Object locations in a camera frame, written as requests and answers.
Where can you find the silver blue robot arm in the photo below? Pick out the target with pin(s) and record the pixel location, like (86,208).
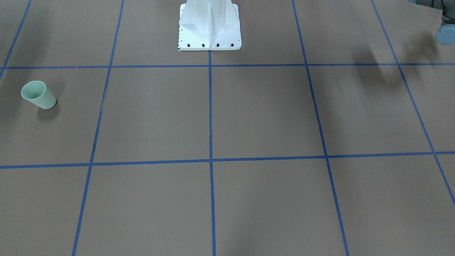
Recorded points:
(445,34)

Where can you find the light green plastic cup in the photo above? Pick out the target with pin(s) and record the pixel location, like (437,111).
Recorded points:
(38,94)

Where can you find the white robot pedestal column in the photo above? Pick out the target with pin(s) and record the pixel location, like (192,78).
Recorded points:
(209,25)

